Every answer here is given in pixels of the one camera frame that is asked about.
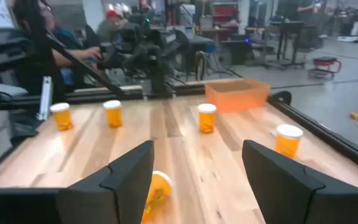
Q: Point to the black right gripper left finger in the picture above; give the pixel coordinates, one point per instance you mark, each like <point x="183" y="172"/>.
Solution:
<point x="126" y="186"/>

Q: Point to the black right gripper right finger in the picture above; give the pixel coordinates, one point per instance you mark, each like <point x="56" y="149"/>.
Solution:
<point x="278" y="186"/>

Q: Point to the orange pill bottle white cap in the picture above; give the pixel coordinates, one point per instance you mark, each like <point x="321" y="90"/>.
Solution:
<point x="61" y="119"/>
<point x="158" y="189"/>
<point x="287" y="144"/>
<point x="207" y="121"/>
<point x="113" y="116"/>

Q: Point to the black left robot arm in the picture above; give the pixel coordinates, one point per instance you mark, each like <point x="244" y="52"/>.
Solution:
<point x="158" y="71"/>

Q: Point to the orange plastic basket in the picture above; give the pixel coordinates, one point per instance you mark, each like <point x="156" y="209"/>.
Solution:
<point x="238" y="96"/>

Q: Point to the red rolling stool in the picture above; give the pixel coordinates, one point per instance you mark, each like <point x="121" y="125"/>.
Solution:
<point x="325" y="67"/>

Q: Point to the person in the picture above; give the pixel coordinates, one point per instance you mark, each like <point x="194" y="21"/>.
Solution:
<point x="36" y="62"/>
<point x="110" y="25"/>

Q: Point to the black workbench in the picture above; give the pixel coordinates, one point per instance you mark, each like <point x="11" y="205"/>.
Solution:
<point x="287" y="31"/>

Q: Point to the red tool cabinet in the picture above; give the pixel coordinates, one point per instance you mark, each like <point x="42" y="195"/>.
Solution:
<point x="225" y="14"/>

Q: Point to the white aluminium bracket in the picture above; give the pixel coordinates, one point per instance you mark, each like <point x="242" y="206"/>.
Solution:
<point x="45" y="99"/>

